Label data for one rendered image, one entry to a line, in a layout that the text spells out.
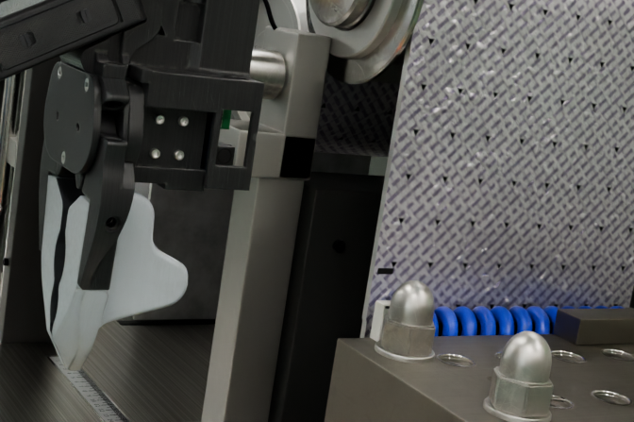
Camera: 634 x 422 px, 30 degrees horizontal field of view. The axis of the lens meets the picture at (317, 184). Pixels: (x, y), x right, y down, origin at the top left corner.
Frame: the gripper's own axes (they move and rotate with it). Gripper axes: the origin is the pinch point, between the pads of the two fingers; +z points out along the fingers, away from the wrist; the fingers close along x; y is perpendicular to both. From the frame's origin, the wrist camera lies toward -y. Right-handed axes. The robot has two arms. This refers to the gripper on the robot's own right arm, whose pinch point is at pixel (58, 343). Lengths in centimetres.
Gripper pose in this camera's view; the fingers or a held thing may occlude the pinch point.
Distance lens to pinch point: 58.6
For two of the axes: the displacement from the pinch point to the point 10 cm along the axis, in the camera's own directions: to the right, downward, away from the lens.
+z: -1.5, 9.8, 1.6
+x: -4.8, -2.1, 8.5
